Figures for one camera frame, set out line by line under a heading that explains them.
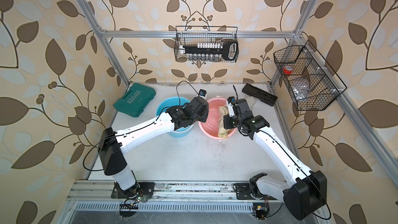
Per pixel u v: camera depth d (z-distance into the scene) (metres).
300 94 0.71
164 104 0.86
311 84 0.73
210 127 0.94
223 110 0.80
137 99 1.05
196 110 0.59
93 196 0.74
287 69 0.87
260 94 1.12
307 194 0.38
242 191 0.74
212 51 0.85
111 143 0.49
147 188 0.75
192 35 0.91
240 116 0.58
